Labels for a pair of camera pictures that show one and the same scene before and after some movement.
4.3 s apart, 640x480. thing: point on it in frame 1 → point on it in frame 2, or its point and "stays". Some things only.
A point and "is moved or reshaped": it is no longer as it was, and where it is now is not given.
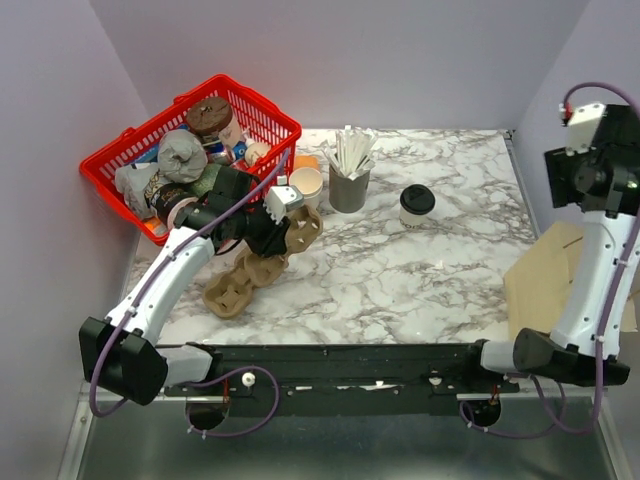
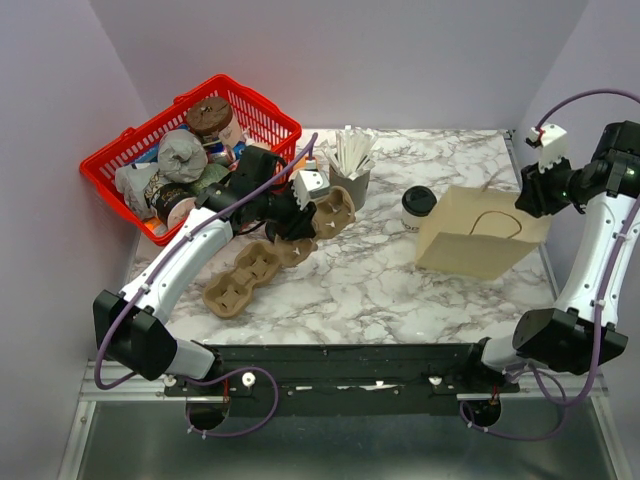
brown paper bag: x=535 y=286 → x=477 y=231
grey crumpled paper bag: x=181 y=155 stays
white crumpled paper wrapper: x=132 y=182 stays
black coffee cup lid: x=417 y=199 stays
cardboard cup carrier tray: x=228 y=294 stays
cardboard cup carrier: x=305 y=227 is moved or reshaped
